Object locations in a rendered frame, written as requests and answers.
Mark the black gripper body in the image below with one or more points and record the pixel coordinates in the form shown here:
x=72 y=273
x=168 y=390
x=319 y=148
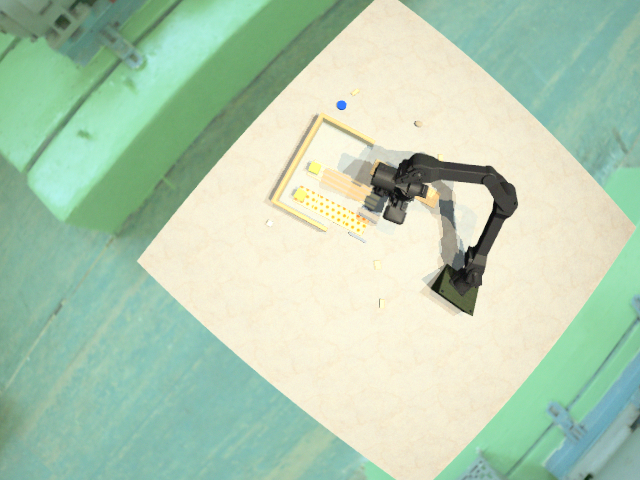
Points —
x=396 y=213

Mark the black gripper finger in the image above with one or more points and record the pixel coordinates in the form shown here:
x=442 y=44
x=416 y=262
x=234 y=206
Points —
x=390 y=202

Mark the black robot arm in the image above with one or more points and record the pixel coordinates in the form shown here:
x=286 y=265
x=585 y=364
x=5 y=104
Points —
x=426 y=169

